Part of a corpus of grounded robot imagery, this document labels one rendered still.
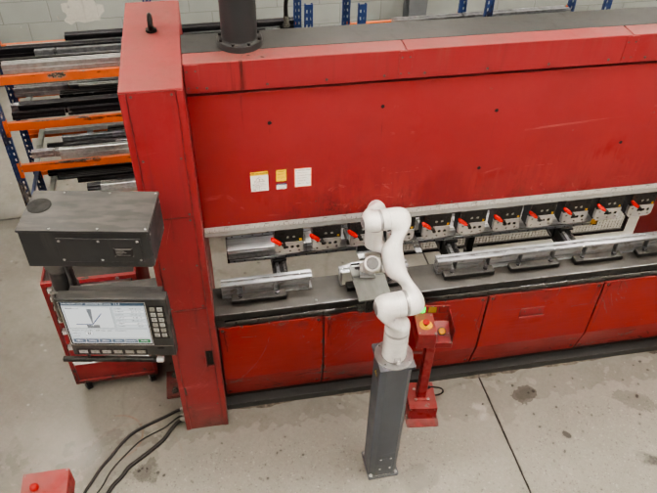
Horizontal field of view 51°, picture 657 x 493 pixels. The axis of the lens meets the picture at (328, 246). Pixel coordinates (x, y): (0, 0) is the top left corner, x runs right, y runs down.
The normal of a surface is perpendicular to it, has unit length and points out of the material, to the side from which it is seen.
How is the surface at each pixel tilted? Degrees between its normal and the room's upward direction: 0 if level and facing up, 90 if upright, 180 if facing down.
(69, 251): 90
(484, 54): 90
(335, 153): 90
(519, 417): 0
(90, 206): 0
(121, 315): 90
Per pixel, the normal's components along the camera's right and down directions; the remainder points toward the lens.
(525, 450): 0.02, -0.74
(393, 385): 0.20, 0.66
